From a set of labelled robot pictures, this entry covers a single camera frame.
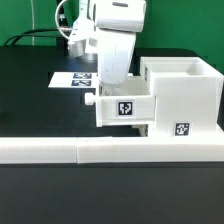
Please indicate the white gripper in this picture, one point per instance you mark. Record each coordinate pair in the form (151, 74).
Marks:
(117, 22)

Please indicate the white drawer tray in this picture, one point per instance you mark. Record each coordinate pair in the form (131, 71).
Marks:
(132, 104)
(143, 129)

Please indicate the white drawer cabinet box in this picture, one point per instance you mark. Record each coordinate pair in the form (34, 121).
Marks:
(188, 93)

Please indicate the white front drawer tray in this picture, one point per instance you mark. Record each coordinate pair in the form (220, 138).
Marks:
(143, 129)

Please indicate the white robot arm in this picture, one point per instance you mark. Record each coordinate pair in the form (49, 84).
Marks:
(83, 32)

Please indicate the fiducial marker sheet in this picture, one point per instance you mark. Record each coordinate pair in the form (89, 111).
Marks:
(74, 80)

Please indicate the white L-shaped fence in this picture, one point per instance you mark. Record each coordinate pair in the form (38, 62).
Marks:
(87, 150)

